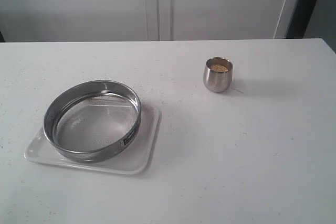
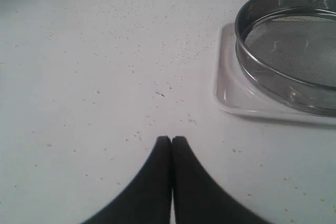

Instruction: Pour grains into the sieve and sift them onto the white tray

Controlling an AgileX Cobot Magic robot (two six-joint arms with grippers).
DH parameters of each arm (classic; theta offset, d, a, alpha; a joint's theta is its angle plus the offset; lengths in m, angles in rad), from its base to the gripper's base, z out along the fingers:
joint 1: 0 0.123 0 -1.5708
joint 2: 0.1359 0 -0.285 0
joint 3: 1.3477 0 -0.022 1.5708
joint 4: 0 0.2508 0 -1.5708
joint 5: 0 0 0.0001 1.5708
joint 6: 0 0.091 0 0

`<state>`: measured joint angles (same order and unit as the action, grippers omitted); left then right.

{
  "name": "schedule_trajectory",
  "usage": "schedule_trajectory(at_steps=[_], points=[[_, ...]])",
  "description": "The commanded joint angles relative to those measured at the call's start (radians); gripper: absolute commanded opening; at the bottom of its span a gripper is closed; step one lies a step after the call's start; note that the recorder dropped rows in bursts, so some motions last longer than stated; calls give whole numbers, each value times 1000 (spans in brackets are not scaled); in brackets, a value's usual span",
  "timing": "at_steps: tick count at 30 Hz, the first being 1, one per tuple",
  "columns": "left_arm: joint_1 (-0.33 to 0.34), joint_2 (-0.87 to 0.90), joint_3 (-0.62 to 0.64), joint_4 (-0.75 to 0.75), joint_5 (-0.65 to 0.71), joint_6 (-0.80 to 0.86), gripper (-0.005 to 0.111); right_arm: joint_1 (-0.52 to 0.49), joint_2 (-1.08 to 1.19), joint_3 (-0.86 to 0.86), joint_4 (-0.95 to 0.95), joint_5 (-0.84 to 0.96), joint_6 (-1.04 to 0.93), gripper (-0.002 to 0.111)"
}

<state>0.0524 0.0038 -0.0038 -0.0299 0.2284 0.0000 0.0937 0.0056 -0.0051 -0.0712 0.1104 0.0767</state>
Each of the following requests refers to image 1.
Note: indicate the yellow grain mixture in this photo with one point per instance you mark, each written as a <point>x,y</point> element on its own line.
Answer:
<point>219,68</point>

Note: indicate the round steel sieve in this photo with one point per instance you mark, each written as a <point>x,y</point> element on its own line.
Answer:
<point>93,121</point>

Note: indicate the stainless steel cup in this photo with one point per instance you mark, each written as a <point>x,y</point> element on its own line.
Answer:
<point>217,82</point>

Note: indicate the white rectangular tray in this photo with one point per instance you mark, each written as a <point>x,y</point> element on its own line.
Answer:
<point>132,161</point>

